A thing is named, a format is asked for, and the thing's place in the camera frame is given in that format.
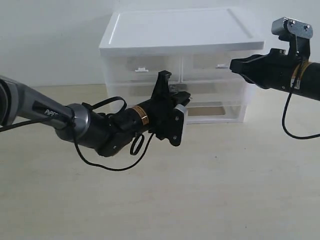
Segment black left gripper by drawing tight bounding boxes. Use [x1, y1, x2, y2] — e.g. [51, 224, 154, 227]
[138, 70, 191, 140]

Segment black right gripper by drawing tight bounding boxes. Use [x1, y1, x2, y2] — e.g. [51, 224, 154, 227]
[229, 48, 300, 91]

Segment key bunch with blue tag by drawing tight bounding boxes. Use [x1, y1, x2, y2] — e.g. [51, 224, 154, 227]
[169, 84, 180, 93]

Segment translucent plastic container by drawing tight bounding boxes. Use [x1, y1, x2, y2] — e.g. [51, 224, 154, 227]
[106, 79, 248, 105]

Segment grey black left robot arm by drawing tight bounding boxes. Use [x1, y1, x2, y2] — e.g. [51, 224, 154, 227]
[0, 70, 191, 157]

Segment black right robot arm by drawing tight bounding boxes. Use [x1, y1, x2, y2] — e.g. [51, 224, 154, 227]
[229, 48, 320, 101]

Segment white plastic drawer cabinet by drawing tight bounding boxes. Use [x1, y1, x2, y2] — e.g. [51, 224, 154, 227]
[98, 8, 266, 125]

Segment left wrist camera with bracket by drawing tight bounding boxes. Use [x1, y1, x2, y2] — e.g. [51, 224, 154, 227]
[167, 104, 188, 147]

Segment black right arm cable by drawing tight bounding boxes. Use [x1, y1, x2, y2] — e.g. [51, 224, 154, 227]
[282, 56, 320, 140]

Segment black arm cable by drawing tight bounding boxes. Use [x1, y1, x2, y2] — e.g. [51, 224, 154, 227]
[282, 56, 320, 140]
[0, 96, 154, 172]

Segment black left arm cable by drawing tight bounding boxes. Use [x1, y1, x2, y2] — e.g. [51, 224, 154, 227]
[0, 96, 154, 172]

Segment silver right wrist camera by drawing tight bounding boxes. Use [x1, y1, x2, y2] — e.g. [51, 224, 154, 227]
[271, 17, 314, 60]

